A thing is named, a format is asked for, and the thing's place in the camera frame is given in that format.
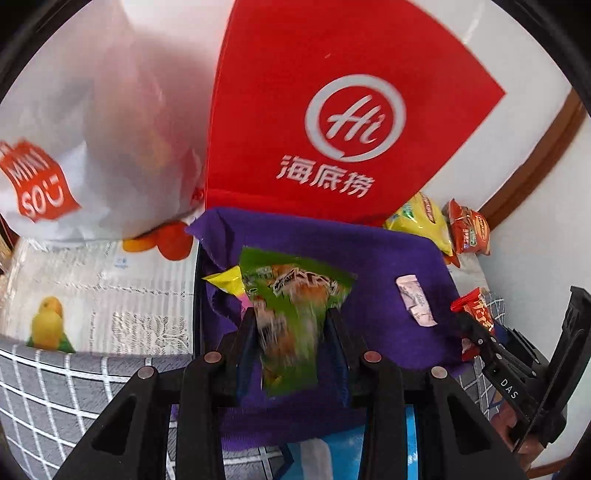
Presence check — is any red snack packet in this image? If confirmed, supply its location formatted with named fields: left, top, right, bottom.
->
left=451, top=287, right=496, bottom=362

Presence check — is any green snack packet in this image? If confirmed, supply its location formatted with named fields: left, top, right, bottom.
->
left=239, top=247, right=356, bottom=397

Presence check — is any person's right hand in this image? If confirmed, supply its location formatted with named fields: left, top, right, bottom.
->
left=491, top=402, right=545, bottom=471

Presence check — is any blue tissue pack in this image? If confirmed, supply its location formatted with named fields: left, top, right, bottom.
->
left=276, top=405, right=419, bottom=480

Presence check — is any small pink sachet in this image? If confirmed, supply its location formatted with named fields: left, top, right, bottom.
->
left=396, top=275, right=437, bottom=328

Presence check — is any purple towel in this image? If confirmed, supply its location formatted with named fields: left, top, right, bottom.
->
left=188, top=208, right=462, bottom=450

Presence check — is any orange chips bag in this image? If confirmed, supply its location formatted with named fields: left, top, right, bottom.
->
left=445, top=199, right=491, bottom=255

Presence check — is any purple yellow snack packet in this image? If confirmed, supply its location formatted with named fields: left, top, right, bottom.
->
left=204, top=265, right=252, bottom=315

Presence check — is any yellow chips bag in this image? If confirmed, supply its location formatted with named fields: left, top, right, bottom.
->
left=384, top=192, right=454, bottom=256

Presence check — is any white plastic Miniso bag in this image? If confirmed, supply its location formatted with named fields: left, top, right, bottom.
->
left=0, top=0, right=206, bottom=243

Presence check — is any red paper shopping bag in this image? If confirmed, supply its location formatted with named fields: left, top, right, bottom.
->
left=205, top=1, right=504, bottom=225

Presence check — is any wooden door frame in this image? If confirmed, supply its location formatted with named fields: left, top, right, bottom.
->
left=480, top=89, right=587, bottom=230

